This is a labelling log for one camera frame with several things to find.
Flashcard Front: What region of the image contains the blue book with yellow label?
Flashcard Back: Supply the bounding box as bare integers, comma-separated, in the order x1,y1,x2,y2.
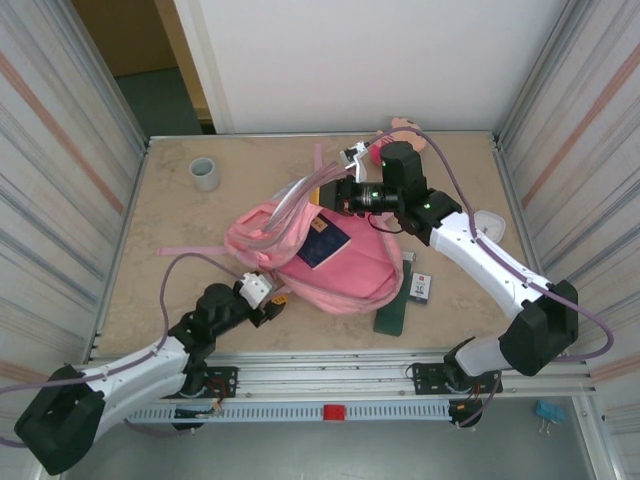
295,215,351,271

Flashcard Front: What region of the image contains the pink school backpack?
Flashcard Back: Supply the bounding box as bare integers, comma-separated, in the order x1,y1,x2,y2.
157,143,404,315

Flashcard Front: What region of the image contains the dark green pencil case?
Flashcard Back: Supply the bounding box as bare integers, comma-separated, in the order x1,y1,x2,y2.
373,259,414,337

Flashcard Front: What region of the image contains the pink plush pig toy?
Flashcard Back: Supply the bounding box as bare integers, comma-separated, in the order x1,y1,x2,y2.
367,116,427,151

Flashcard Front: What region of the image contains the white square clock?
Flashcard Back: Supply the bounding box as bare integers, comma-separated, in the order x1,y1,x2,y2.
473,209,507,245

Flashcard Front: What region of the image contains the brown wooden door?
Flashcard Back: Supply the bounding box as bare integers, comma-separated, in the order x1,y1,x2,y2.
72,0,212,122

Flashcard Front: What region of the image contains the blue binder clip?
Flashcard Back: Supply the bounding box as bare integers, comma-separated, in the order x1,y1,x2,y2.
535,398,566,436

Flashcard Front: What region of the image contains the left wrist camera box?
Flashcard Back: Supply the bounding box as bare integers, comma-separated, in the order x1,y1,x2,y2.
234,271,275,309

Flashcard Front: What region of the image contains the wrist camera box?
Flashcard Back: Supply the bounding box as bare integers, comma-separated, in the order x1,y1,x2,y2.
234,271,275,309
339,142,371,181

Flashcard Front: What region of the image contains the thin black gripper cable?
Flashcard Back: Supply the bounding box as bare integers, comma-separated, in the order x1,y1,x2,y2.
367,212,402,235

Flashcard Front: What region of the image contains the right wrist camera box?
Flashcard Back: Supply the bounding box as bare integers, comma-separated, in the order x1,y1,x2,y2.
339,142,371,181

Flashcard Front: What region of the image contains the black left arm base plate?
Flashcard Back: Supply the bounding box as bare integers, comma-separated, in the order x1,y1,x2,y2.
148,366,239,400

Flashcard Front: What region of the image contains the aluminium mounting rail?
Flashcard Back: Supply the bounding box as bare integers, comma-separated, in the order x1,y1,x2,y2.
52,349,599,401

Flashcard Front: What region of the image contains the white slotted cable duct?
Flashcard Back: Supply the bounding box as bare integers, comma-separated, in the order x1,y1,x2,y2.
72,402,454,424

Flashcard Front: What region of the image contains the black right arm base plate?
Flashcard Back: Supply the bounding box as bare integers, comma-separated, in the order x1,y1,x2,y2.
412,362,503,396

